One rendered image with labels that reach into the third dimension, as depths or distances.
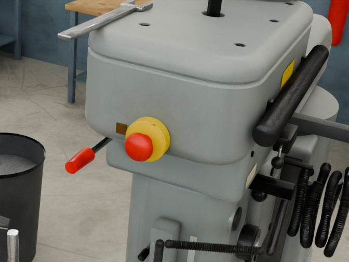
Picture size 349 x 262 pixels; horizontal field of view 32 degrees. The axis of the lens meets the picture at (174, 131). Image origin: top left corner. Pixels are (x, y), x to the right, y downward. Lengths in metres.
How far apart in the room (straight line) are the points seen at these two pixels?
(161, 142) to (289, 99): 0.22
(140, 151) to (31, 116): 4.37
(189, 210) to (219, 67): 0.33
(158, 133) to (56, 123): 4.23
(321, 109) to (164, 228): 0.70
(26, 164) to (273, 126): 2.64
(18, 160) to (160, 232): 2.43
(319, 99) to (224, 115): 0.89
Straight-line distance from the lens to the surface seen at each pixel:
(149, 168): 0.97
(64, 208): 3.92
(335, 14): 5.11
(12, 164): 3.36
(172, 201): 1.03
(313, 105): 1.61
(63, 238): 3.65
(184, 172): 0.95
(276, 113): 0.85
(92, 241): 3.62
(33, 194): 3.19
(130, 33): 0.84
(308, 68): 1.07
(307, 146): 1.45
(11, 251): 1.44
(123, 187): 4.16
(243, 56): 0.79
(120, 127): 0.85
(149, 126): 0.81
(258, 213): 1.22
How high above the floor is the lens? 2.12
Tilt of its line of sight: 25 degrees down
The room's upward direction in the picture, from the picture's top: 7 degrees clockwise
